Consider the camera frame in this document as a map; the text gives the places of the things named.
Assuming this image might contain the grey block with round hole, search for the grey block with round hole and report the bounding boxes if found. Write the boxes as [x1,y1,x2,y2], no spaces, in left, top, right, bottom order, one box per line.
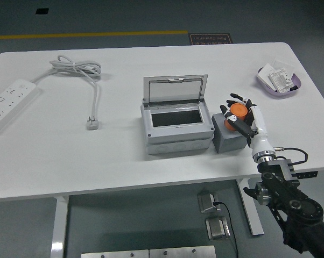
[212,112,249,154]

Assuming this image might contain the metal base plate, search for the metal base plate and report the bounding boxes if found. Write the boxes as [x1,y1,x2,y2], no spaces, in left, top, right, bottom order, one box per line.
[149,245,217,258]
[80,249,150,258]

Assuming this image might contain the orange cylindrical battery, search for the orange cylindrical battery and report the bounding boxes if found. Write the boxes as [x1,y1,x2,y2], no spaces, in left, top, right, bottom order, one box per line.
[223,103,248,132]

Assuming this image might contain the black table control panel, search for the black table control panel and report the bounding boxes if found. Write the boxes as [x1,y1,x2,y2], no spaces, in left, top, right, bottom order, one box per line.
[296,171,319,180]

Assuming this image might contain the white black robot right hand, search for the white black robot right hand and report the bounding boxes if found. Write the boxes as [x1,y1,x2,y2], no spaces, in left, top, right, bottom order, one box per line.
[220,93,276,160]

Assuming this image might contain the white power cord with plug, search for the white power cord with plug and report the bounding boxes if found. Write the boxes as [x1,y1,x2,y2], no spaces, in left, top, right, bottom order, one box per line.
[32,55,102,131]

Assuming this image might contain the grey junction box clear lid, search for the grey junction box clear lid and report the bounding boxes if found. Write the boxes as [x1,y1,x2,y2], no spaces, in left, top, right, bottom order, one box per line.
[140,74,215,155]

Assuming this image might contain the white printed switch module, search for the white printed switch module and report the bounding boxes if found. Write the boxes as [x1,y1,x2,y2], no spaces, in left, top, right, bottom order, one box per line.
[268,68,294,94]

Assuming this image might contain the black floor cable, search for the black floor cable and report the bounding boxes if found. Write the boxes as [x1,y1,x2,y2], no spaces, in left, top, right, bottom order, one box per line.
[213,200,240,258]

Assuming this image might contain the yellow floor tape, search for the yellow floor tape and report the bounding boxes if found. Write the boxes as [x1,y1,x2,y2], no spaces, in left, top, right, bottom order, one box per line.
[0,30,189,40]

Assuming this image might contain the clear plastic bag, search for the clear plastic bag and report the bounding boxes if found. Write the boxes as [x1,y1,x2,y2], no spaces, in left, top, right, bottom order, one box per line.
[271,55,296,75]

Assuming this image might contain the white power strip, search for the white power strip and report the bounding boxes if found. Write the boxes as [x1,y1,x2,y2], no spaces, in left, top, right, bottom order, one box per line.
[0,78,37,136]

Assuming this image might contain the purple plastic tray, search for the purple plastic tray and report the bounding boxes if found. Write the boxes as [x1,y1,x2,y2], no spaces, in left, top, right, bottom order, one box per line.
[256,67,302,95]

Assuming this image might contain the white table leg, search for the white table leg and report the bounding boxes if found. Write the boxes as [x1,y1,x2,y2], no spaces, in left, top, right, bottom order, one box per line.
[236,178,264,237]
[50,196,70,258]

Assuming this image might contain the black floor sign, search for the black floor sign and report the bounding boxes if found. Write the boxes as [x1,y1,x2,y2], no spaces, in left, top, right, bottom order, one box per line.
[188,33,234,46]

